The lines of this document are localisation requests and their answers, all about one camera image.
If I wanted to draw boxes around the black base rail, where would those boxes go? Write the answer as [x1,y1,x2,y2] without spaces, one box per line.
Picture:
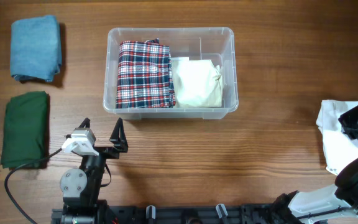
[51,204,287,224]

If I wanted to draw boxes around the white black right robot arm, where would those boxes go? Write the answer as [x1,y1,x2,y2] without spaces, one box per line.
[268,100,358,223]

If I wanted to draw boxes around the clear plastic storage bin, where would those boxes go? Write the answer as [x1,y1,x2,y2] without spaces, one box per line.
[103,27,239,119]

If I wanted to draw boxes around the black left camera cable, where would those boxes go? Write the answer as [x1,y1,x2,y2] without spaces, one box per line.
[4,147,63,224]

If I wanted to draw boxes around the white cloth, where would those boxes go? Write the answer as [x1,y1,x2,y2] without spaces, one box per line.
[316,100,358,175]

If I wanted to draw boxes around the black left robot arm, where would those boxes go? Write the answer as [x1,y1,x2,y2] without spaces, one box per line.
[51,118,128,224]

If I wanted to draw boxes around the folded blue cloth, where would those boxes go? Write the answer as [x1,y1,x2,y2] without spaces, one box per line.
[10,15,62,82]

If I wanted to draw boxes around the cream cloth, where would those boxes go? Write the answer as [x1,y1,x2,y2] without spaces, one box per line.
[172,57,223,108]

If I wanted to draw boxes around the plaid cloth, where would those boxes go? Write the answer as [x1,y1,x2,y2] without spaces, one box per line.
[116,39,176,109]

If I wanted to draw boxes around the folded dark green cloth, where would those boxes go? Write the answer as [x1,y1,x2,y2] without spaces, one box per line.
[1,91,49,169]

